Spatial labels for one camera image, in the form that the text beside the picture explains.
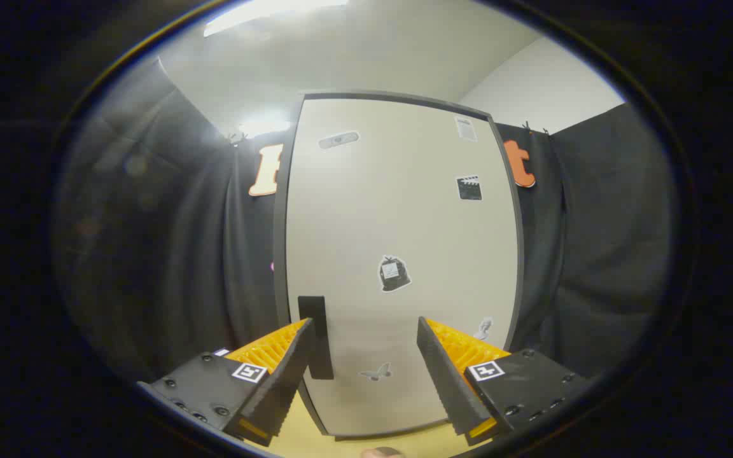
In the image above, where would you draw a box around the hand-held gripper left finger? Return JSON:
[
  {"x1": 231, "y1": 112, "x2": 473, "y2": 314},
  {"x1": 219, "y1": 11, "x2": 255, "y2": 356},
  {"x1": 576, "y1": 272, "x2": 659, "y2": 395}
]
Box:
[{"x1": 137, "y1": 318, "x2": 318, "y2": 447}]

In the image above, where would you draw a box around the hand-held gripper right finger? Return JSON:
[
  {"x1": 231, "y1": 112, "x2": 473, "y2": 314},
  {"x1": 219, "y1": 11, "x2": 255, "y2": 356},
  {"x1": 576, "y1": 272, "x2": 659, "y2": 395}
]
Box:
[{"x1": 416, "y1": 316, "x2": 591, "y2": 447}]

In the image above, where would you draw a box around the black door handle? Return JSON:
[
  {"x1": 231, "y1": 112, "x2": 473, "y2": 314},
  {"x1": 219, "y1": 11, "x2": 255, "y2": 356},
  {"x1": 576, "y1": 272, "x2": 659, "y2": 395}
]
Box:
[{"x1": 298, "y1": 296, "x2": 334, "y2": 380}]

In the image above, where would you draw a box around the grey shoe cabinet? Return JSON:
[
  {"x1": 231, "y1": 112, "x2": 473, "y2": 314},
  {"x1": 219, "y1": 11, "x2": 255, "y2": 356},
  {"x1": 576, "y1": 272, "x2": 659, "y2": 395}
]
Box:
[{"x1": 273, "y1": 91, "x2": 526, "y2": 441}]

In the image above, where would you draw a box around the beige shoe cabinet door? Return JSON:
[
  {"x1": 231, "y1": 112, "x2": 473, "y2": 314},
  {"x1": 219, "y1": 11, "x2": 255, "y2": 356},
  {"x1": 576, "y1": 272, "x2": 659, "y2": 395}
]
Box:
[{"x1": 286, "y1": 99, "x2": 519, "y2": 438}]

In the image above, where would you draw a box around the black backdrop cloth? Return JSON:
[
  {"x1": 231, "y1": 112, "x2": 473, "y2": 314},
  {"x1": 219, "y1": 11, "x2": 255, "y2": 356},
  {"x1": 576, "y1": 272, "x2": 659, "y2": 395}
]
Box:
[{"x1": 55, "y1": 57, "x2": 676, "y2": 382}]

